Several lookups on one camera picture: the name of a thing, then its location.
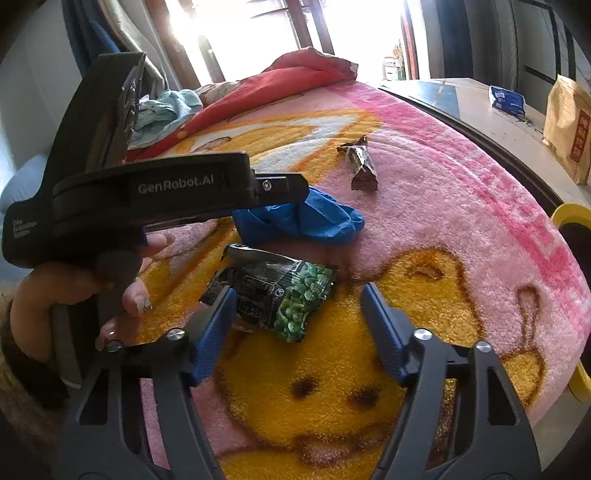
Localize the person's left forearm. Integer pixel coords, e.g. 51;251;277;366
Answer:
0;286;71;412

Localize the light green cloth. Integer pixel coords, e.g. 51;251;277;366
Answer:
134;89;204;149

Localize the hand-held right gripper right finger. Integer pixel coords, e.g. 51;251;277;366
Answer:
360;284;542;480

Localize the yellow trash bin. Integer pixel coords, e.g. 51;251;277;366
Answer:
549;203;591;403

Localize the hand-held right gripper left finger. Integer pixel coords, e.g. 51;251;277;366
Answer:
51;286;238;480

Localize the blue hanging cloth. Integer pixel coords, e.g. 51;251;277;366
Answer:
62;0;136;80

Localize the green pea snack packet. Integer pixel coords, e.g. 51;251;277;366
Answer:
199;244;339;343

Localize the blue packet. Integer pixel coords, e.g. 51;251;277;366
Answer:
489;85;527;117

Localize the red quilt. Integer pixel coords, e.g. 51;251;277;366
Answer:
124;46;360;162

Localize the brown snack wrapper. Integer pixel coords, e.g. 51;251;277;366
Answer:
337;135;380;192

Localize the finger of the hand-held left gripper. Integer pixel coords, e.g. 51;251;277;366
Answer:
252;173;310;205

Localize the person's left hand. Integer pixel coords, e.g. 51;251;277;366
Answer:
11;233;176;365

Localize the pink printed blanket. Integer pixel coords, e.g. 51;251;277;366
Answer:
124;80;591;480

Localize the brown paper bag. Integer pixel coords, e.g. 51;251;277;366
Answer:
542;74;591;186

